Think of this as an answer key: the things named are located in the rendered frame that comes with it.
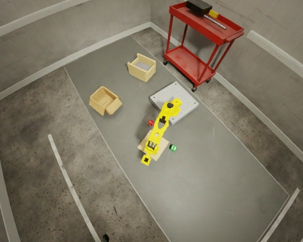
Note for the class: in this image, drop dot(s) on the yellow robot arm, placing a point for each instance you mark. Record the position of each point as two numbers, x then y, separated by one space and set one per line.
168 109

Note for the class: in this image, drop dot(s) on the beige flat mat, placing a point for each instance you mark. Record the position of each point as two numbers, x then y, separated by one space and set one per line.
162 145

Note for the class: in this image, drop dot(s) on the red die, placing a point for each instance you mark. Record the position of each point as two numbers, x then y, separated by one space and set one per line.
151 123

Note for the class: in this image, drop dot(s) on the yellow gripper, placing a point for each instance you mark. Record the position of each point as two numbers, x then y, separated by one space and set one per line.
146 158

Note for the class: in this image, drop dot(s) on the green die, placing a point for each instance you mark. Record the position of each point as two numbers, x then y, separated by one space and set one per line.
173 148

